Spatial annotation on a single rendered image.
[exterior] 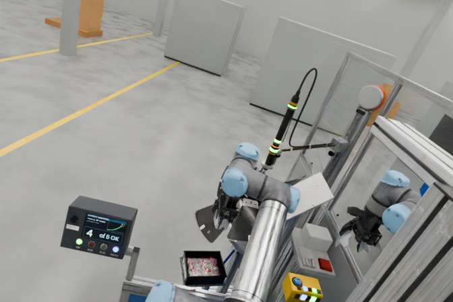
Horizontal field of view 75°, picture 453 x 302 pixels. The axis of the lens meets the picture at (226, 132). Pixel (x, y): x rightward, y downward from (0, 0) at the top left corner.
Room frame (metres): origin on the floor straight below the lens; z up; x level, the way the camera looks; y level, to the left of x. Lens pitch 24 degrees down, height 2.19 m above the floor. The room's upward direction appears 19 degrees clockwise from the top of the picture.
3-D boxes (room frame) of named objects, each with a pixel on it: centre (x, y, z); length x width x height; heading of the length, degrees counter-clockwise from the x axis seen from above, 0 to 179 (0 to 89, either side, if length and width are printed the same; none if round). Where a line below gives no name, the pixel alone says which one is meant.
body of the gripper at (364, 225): (0.90, -0.58, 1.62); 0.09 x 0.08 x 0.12; 8
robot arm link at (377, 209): (0.90, -0.58, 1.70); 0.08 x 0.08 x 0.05
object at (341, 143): (1.82, -0.72, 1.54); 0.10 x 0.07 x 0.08; 133
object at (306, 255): (1.48, -0.74, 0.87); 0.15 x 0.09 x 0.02; 8
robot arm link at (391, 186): (0.90, -0.58, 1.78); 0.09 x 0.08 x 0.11; 43
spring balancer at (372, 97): (1.88, -0.79, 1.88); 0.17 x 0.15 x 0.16; 8
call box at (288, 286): (1.07, -0.60, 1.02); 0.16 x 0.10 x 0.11; 98
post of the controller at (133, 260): (0.96, 0.21, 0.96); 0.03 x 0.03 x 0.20; 8
